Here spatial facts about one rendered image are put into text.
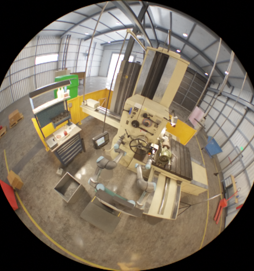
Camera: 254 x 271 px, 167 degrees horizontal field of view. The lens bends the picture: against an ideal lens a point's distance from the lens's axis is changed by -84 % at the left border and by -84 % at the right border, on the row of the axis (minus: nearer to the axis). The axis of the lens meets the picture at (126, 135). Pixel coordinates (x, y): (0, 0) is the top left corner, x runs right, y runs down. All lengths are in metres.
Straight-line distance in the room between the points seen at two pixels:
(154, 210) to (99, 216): 1.02
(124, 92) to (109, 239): 3.57
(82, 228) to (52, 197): 1.07
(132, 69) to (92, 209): 2.70
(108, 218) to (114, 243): 1.24
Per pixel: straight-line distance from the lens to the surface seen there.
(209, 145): 7.49
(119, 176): 2.57
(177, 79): 1.96
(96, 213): 1.56
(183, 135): 4.50
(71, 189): 2.20
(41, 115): 2.09
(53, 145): 1.97
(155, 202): 1.98
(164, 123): 1.43
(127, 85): 2.12
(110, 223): 1.59
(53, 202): 2.73
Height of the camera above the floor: 2.39
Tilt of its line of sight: 42 degrees down
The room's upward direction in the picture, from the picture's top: 19 degrees clockwise
